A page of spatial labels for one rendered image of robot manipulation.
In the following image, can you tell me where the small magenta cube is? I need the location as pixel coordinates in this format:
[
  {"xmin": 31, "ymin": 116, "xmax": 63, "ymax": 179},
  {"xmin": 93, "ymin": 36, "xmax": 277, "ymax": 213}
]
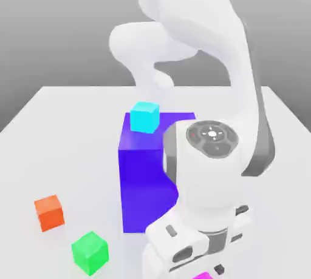
[{"xmin": 191, "ymin": 271, "xmax": 214, "ymax": 279}]

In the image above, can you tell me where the small green cube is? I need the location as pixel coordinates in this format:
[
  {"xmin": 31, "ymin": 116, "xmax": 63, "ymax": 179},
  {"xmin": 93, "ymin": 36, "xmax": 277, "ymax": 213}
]
[{"xmin": 70, "ymin": 230, "xmax": 110, "ymax": 277}]

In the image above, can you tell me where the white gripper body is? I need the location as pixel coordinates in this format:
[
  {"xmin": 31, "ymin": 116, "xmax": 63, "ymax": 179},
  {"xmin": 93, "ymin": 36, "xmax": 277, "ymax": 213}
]
[{"xmin": 141, "ymin": 243, "xmax": 220, "ymax": 279}]

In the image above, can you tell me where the small cyan cube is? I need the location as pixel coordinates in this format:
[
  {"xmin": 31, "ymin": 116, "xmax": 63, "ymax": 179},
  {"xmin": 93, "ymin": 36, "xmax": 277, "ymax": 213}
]
[{"xmin": 129, "ymin": 101, "xmax": 160, "ymax": 135}]

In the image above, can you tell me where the small orange cube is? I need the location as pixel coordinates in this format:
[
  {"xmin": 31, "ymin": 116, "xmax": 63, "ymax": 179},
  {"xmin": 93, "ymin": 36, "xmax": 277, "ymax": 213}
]
[{"xmin": 33, "ymin": 194, "xmax": 66, "ymax": 233}]

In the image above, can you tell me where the large blue box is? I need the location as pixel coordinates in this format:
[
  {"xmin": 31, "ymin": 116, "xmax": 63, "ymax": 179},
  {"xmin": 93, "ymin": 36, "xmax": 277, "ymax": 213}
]
[{"xmin": 118, "ymin": 112, "xmax": 197, "ymax": 234}]

